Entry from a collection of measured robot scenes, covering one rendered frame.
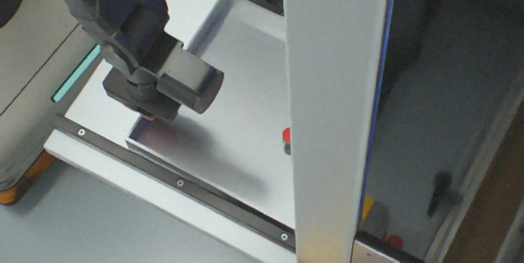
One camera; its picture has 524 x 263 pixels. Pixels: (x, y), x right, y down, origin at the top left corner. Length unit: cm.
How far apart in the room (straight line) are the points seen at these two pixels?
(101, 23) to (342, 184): 36
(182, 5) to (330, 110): 76
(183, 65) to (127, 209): 116
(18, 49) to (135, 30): 109
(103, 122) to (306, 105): 69
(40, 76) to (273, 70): 85
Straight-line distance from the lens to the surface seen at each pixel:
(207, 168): 130
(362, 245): 92
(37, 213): 228
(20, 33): 216
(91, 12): 103
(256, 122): 132
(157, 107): 122
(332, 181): 80
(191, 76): 110
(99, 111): 135
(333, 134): 71
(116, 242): 222
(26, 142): 210
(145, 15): 107
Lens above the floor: 208
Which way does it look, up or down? 66 degrees down
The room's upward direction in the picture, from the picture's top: 7 degrees counter-clockwise
